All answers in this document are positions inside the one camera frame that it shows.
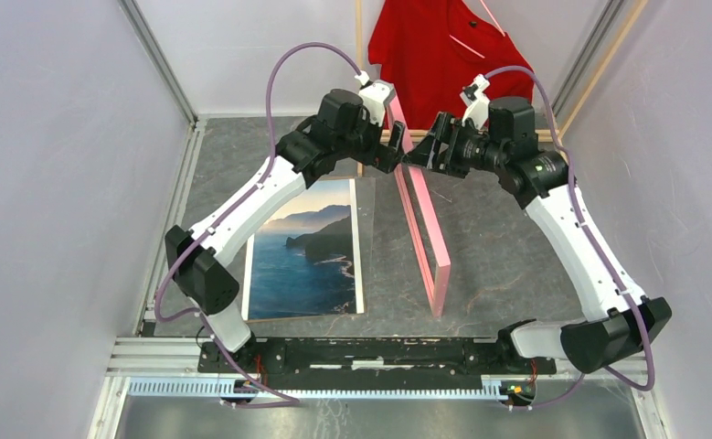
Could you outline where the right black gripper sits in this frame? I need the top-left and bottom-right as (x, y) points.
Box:
(401, 112), (507, 179)

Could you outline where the pink wooden picture frame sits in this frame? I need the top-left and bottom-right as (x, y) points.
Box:
(386, 96), (452, 320)

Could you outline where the coastal landscape photo board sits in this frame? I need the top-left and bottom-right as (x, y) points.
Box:
(241, 178), (365, 321)

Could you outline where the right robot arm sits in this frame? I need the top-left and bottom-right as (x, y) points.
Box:
(404, 97), (672, 385)

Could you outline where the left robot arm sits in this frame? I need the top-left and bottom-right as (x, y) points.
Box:
(165, 80), (405, 373)

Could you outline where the red t-shirt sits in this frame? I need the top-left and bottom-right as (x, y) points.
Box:
(367, 0), (529, 129)

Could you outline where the wooden clothes rack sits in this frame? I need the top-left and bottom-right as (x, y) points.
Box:
(354, 0), (650, 179)

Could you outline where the pink clothes hanger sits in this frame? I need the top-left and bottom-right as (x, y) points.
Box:
(446, 1), (506, 60)

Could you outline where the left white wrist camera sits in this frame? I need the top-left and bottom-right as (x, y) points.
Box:
(356, 70), (396, 127)

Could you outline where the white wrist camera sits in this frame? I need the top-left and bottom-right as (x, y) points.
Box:
(460, 74), (490, 131)
(356, 70), (396, 127)

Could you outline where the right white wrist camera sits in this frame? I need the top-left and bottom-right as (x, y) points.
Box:
(460, 74), (490, 131)

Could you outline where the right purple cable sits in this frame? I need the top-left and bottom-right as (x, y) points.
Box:
(484, 65), (657, 412)

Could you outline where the purple cable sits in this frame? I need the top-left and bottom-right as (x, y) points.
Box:
(484, 65), (657, 412)
(153, 41), (369, 410)

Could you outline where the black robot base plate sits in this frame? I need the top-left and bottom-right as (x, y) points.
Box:
(232, 337), (557, 391)

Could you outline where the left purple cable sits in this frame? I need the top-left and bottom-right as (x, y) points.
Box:
(153, 41), (369, 410)

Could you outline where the white slotted cable duct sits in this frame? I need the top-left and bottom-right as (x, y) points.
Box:
(127, 377), (506, 402)

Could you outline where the aluminium rail frame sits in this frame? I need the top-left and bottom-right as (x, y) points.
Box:
(86, 0), (672, 439)

